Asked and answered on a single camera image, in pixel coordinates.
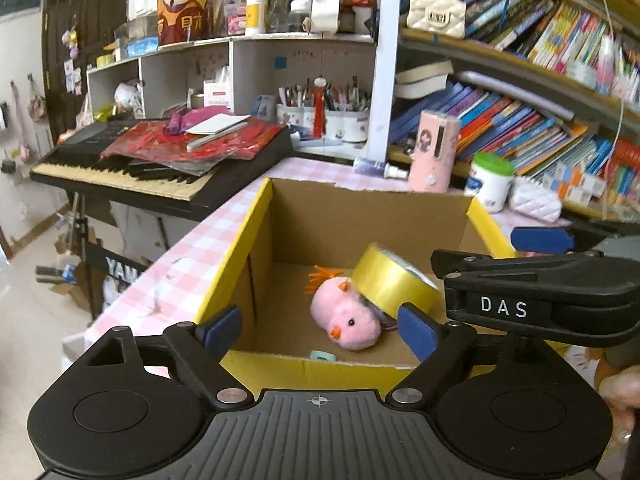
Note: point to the red paper stack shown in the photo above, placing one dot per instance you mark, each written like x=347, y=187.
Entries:
x=240, y=147

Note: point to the pink patterned box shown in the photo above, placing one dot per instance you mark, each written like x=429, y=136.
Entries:
x=235, y=19

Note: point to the clear spray bottle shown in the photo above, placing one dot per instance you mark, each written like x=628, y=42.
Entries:
x=372, y=165

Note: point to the white booklet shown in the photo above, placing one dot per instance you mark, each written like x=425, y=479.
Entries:
x=217, y=124

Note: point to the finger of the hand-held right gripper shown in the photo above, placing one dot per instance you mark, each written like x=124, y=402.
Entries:
x=542, y=240
x=500, y=266

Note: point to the wooden bookshelf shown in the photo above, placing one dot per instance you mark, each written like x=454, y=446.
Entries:
x=475, y=52

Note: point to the dark wooden door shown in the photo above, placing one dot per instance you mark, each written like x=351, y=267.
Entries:
x=85, y=5

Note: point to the red hanging tassel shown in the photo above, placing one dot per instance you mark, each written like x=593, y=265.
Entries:
x=318, y=110

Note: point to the yellow tape roll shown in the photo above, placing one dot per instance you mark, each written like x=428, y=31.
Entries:
x=385, y=280

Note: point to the purple foil wrapper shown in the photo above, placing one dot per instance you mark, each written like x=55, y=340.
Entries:
x=177, y=122

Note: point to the white quilted pouch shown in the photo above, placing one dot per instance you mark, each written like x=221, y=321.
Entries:
x=535, y=200

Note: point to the yellow cardboard box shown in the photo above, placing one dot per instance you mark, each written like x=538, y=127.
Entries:
x=300, y=220

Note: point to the small white blue carton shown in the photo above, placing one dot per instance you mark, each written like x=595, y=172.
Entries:
x=590, y=187
x=560, y=177

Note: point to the black electronic keyboard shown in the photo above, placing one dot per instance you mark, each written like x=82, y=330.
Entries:
x=100, y=170

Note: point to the mint green tissue pack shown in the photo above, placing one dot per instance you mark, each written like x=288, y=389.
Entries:
x=322, y=355

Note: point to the small blue white card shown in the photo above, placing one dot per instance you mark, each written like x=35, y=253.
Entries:
x=262, y=107

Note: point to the flat cardboard box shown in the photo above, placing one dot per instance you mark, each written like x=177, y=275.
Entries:
x=65, y=285

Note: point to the row of thin books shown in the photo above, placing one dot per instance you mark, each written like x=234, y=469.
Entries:
x=565, y=30

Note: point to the row of red books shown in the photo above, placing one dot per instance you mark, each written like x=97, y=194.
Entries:
x=625, y=172

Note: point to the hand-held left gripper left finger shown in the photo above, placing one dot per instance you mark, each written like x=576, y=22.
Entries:
x=225, y=330

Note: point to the small pink plush chick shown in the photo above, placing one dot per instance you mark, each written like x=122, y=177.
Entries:
x=345, y=317

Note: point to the person's right hand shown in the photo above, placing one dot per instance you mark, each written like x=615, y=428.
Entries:
x=620, y=387

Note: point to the pink rectangular device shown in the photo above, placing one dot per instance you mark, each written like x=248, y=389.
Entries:
x=430, y=160

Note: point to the white bottle yellow label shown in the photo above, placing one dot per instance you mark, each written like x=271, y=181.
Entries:
x=256, y=14

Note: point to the white shelf post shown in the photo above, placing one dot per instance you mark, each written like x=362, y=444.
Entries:
x=385, y=60

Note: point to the black keyboard stand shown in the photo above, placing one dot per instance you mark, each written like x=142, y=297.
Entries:
x=85, y=240

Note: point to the pink hanging bag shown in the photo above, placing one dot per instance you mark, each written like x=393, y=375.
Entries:
x=36, y=102

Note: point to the blue tissue packet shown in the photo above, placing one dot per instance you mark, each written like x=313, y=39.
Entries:
x=140, y=48

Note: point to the grey rolled sheet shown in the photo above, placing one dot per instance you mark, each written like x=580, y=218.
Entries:
x=515, y=92

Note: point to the white shelf unit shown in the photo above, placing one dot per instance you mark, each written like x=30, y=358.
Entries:
x=300, y=60

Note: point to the white box red label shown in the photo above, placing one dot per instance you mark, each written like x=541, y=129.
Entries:
x=218, y=91

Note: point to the glass jar white lid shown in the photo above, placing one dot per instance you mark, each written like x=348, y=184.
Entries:
x=300, y=16

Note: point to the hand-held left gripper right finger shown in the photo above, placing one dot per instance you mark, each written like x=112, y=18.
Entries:
x=417, y=330

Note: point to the white plastic bag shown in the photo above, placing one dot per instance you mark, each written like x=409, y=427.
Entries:
x=127, y=96

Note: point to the white jar green lid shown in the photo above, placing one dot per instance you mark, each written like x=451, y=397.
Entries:
x=487, y=185

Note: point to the white pearl handbag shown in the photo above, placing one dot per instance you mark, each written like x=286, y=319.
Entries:
x=435, y=15

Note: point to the small pink plush charm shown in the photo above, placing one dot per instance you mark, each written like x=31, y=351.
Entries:
x=70, y=41

